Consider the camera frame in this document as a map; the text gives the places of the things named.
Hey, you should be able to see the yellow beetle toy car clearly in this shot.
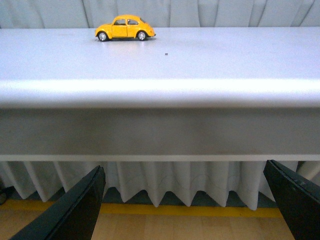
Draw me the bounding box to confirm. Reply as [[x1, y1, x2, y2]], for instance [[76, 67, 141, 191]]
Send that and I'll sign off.
[[94, 14, 156, 42]]

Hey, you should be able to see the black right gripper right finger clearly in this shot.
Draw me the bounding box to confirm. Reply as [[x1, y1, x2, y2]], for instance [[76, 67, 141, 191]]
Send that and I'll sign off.
[[263, 160, 320, 240]]

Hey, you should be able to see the yellow floor tape line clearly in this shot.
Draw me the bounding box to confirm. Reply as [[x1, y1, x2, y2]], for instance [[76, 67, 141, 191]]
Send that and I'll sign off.
[[0, 199, 283, 218]]

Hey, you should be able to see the white pleated curtain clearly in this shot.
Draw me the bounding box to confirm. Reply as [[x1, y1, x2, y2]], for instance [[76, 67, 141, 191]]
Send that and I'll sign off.
[[0, 0, 320, 29]]

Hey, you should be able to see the white table skirt cloth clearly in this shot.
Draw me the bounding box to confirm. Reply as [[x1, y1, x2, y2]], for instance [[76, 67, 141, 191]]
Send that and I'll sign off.
[[0, 160, 320, 211]]

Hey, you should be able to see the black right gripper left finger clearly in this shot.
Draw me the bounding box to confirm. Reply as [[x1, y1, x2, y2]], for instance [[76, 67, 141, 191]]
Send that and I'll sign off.
[[11, 165, 106, 240]]

